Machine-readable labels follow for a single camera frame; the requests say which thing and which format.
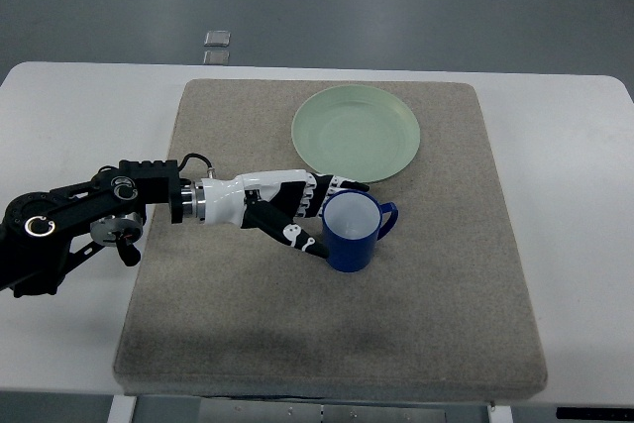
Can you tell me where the floor socket cover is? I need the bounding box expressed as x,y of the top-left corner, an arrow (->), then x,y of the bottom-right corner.
203,30 -> 231,47
203,50 -> 230,65

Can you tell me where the grey felt mat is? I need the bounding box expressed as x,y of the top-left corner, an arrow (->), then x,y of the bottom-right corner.
113,82 -> 548,402

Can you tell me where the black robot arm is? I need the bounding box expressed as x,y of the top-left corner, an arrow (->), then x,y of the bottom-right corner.
1,154 -> 195,297

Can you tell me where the black label strip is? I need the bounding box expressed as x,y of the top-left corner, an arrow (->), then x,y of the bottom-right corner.
556,407 -> 634,422

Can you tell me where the blue enamel mug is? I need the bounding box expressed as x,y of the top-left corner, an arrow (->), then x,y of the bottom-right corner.
322,190 -> 399,273

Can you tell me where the upper floor socket cover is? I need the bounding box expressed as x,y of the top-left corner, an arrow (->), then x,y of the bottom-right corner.
203,30 -> 231,47

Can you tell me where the lower floor socket cover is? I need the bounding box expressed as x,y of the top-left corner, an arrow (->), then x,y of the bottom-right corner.
203,50 -> 230,65

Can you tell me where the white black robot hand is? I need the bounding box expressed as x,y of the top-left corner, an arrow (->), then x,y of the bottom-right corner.
195,169 -> 370,259

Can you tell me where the green plate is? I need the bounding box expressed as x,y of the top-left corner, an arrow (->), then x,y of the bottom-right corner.
291,84 -> 421,182

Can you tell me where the metal table frame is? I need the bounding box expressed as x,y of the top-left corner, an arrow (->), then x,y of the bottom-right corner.
106,393 -> 514,423

